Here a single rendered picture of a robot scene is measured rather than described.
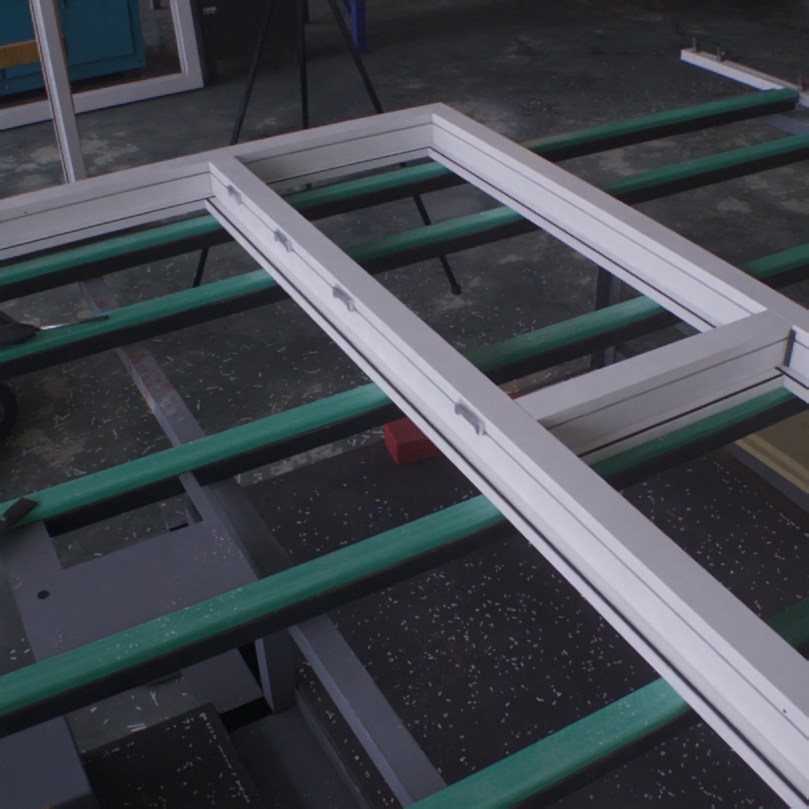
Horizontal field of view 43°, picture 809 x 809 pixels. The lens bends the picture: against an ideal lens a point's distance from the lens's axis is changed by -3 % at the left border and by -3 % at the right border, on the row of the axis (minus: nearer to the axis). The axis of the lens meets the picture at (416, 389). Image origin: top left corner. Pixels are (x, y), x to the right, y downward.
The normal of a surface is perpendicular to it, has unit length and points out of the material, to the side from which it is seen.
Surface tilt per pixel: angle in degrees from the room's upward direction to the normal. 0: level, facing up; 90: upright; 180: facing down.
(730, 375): 90
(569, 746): 0
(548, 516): 90
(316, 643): 0
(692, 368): 90
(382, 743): 0
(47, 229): 90
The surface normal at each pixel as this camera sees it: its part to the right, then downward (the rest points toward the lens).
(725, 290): -0.87, 0.29
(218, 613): -0.01, -0.83
